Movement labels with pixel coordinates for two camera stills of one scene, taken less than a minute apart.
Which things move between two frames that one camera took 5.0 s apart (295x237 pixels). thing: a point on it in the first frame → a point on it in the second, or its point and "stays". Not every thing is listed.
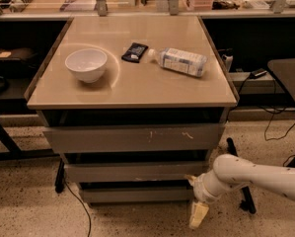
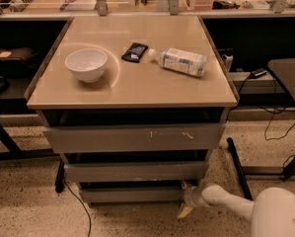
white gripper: (200, 190) → (190, 197)
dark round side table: (290, 75) stays
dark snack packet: (134, 52) stays
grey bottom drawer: (135, 191) stays
